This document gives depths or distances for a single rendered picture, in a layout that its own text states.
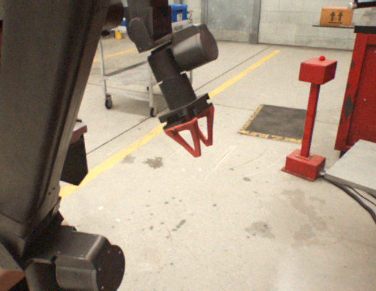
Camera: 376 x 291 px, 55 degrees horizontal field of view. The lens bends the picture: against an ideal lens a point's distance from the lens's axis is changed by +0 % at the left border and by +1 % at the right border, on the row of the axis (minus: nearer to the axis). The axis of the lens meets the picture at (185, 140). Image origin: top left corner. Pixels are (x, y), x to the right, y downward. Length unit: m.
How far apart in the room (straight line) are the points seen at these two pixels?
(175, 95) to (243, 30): 7.27
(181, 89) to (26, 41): 0.43
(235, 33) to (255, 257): 6.45
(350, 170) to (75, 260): 0.46
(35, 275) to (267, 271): 1.50
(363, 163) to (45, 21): 0.58
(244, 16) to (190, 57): 7.26
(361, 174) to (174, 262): 1.36
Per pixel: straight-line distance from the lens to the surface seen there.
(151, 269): 1.87
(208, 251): 1.95
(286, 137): 3.25
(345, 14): 2.68
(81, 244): 0.44
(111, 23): 0.75
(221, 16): 8.05
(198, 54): 0.62
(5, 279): 0.81
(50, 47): 0.25
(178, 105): 0.66
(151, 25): 0.65
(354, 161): 0.70
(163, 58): 0.65
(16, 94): 0.29
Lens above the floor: 1.30
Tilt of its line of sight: 25 degrees down
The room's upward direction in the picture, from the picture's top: straight up
